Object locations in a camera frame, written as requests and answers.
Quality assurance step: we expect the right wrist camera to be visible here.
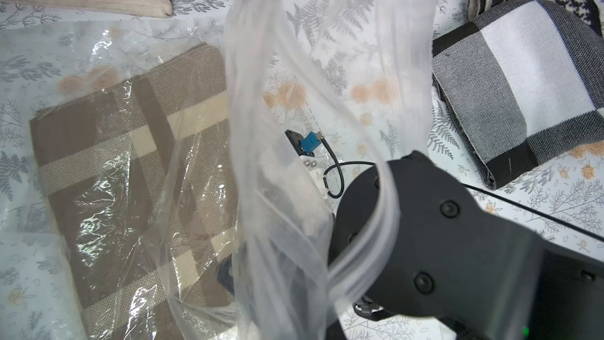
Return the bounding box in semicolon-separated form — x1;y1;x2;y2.
284;129;331;199

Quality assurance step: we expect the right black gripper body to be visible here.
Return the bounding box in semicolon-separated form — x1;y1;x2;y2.
357;152;603;339

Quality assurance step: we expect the clear plastic vacuum bag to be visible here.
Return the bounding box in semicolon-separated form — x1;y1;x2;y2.
1;0;437;339

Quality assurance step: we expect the black white houndstooth scarf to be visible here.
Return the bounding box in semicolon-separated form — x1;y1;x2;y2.
466;0;602;36

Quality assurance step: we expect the brown plaid scarf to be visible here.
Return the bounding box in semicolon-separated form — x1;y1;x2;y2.
30;43;238;339

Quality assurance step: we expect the grey white scarf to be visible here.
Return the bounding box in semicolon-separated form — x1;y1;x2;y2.
432;0;603;190

